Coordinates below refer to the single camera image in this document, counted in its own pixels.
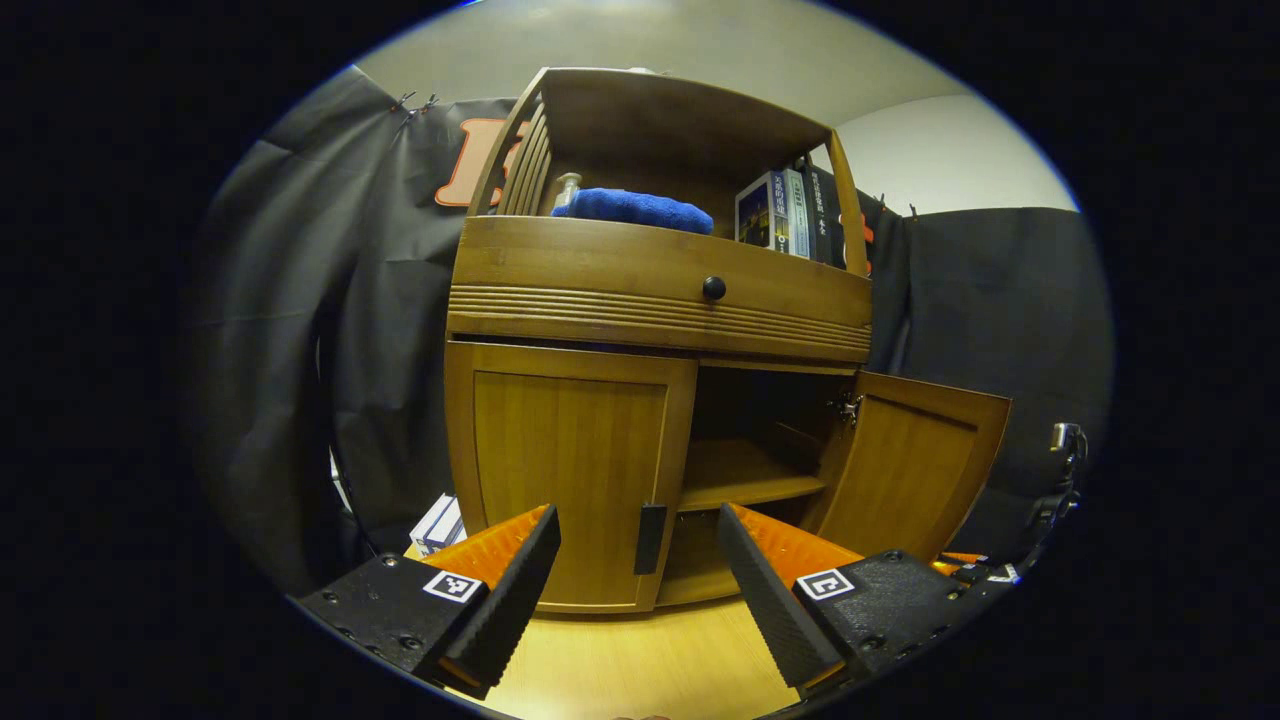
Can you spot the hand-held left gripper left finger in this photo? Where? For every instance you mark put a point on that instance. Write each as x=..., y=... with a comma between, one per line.
x=510, y=610

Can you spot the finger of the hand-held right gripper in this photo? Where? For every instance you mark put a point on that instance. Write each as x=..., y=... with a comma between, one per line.
x=985, y=573

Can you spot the silver door hinge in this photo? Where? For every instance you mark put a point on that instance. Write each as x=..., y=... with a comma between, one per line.
x=846, y=409

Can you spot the wooden double-door shoe cabinet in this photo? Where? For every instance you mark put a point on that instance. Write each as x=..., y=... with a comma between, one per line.
x=640, y=130

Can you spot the wooden ribbed drawer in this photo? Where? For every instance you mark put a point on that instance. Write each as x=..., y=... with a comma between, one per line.
x=600, y=265

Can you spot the white and blue box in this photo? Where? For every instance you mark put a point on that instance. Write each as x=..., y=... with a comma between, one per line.
x=440, y=525

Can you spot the black round drawer knob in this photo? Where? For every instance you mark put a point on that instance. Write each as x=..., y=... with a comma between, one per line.
x=714, y=288

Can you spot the black spine book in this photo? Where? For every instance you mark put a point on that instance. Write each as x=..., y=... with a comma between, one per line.
x=825, y=215

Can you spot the small clear bottle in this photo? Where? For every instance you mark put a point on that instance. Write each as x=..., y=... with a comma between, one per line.
x=567, y=190

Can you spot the blue folded towel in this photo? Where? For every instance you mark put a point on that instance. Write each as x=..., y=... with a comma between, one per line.
x=640, y=210

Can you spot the dark blue cover book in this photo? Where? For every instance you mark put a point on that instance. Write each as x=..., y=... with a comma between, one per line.
x=757, y=212

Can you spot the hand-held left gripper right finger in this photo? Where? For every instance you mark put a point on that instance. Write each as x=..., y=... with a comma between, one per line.
x=770, y=610

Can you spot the grey spine book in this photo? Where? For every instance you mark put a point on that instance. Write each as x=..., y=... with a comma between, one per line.
x=797, y=215

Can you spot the black backdrop cloth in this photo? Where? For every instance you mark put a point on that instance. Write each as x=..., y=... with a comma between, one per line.
x=330, y=300

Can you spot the wooden inner shelf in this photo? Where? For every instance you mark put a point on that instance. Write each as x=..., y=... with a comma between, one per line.
x=745, y=475

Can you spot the wooden shoe cabinet door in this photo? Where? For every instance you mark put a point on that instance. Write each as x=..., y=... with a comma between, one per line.
x=570, y=460
x=900, y=470

